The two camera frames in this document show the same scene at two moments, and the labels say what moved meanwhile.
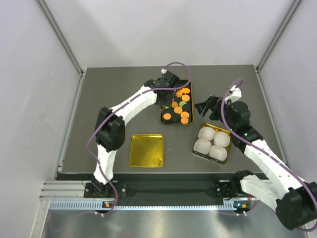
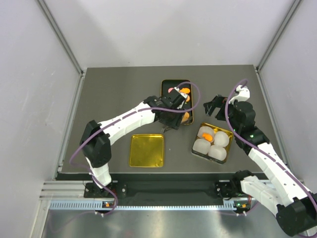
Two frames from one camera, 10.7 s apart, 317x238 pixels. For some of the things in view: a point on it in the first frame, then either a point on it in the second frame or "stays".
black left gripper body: x=168 y=100 to x=173 y=120
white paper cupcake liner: x=202 y=146 stays
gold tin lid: x=146 y=150 stays
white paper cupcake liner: x=218 y=152 stays
